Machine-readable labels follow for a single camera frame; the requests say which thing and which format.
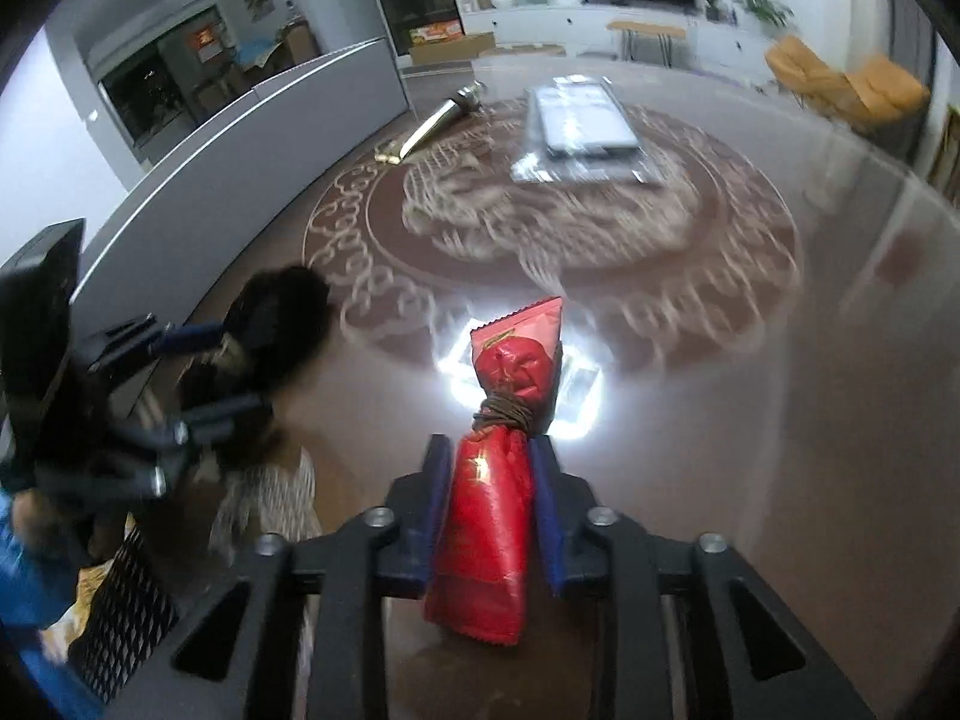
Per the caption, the wooden chair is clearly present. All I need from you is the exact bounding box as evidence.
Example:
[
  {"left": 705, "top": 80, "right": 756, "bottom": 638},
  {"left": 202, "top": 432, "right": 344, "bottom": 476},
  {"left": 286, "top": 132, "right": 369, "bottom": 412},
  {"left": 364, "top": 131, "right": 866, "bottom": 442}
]
[{"left": 926, "top": 109, "right": 960, "bottom": 207}]

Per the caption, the orange lounge chair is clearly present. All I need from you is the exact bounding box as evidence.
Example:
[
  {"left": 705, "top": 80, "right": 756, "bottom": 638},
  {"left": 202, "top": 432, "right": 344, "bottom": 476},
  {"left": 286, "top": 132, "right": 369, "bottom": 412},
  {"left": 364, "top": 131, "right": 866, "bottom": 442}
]
[
  {"left": 765, "top": 35, "right": 852, "bottom": 117},
  {"left": 844, "top": 52, "right": 931, "bottom": 136}
]

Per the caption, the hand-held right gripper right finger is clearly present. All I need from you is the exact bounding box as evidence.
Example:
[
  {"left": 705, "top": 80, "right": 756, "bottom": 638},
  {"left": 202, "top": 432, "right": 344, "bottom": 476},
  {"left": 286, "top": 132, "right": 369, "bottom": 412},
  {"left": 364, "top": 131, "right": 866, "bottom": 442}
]
[{"left": 529, "top": 436, "right": 878, "bottom": 720}]

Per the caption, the black fluffy hair scrunchie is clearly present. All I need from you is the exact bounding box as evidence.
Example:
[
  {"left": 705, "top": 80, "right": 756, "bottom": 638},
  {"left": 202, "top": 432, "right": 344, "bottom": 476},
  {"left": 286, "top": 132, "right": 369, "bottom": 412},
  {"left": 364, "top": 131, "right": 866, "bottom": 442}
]
[{"left": 180, "top": 266, "right": 331, "bottom": 470}]

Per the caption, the wooden bench with metal legs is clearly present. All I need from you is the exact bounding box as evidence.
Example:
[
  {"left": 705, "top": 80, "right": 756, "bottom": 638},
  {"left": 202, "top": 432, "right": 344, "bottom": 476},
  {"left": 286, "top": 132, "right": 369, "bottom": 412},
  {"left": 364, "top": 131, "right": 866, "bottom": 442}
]
[{"left": 606, "top": 20, "right": 688, "bottom": 62}]

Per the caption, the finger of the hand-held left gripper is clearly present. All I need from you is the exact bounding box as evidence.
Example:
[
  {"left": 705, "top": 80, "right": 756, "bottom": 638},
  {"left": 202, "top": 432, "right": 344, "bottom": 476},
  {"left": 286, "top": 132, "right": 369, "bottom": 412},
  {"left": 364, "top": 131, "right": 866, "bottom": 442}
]
[
  {"left": 75, "top": 317, "right": 227, "bottom": 385},
  {"left": 97, "top": 392, "right": 275, "bottom": 502}
]

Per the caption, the black mesh basket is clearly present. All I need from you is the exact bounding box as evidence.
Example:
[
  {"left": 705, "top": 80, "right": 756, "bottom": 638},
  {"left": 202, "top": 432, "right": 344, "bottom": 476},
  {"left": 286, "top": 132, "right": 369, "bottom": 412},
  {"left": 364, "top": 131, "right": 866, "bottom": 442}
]
[{"left": 67, "top": 525, "right": 181, "bottom": 706}]

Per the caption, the grey partition board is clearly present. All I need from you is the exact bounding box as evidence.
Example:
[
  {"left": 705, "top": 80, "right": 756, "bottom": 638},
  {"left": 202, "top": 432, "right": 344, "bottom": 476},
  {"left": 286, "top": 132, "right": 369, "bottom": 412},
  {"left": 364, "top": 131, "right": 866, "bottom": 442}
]
[{"left": 75, "top": 37, "right": 412, "bottom": 316}]

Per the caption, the red snack packet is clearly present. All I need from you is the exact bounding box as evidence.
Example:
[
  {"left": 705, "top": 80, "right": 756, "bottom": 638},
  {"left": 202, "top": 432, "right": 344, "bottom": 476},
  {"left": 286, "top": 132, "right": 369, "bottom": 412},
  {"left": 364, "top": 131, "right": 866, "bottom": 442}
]
[{"left": 424, "top": 296, "right": 565, "bottom": 646}]

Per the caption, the brown hair tie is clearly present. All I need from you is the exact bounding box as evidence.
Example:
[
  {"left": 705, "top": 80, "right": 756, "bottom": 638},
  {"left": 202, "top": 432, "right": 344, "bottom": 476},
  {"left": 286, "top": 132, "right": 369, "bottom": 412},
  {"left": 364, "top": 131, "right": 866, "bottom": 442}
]
[{"left": 472, "top": 388, "right": 552, "bottom": 436}]

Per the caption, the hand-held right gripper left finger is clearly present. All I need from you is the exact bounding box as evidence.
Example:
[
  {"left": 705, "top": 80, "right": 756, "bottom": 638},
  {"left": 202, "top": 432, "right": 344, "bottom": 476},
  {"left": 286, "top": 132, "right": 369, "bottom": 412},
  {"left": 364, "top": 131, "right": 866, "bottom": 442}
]
[{"left": 101, "top": 433, "right": 455, "bottom": 720}]

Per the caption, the brown cardboard box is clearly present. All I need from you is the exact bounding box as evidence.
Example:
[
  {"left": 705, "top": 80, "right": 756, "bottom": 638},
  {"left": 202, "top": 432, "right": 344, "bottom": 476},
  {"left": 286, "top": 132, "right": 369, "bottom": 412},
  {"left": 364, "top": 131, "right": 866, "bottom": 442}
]
[{"left": 409, "top": 31, "right": 497, "bottom": 65}]

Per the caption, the dark window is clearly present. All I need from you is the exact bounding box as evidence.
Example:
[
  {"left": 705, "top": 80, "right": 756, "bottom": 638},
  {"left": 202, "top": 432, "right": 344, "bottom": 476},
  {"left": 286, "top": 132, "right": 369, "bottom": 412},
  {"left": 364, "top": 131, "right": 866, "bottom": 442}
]
[{"left": 97, "top": 4, "right": 226, "bottom": 162}]

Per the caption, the clear plastic bag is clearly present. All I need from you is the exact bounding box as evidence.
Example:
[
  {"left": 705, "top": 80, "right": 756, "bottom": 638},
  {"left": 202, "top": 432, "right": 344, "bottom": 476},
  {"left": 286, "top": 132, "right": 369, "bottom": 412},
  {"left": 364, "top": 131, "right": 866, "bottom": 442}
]
[{"left": 510, "top": 75, "right": 665, "bottom": 187}]

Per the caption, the large leafy potted plant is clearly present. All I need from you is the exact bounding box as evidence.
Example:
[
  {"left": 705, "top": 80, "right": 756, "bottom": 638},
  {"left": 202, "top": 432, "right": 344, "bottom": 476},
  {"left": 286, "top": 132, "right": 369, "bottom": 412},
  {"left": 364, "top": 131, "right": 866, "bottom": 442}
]
[{"left": 731, "top": 0, "right": 794, "bottom": 35}]

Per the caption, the white television cabinet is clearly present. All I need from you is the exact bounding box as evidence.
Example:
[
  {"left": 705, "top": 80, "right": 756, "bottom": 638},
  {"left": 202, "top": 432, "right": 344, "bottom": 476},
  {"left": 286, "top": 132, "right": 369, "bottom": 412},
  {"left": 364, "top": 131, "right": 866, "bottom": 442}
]
[{"left": 461, "top": 4, "right": 796, "bottom": 80}]

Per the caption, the gold metallic tapered object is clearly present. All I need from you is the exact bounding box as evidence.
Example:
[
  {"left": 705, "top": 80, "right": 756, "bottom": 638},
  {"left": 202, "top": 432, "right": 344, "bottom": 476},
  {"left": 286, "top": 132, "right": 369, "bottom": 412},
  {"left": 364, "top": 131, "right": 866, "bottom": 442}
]
[{"left": 375, "top": 81, "right": 488, "bottom": 164}]

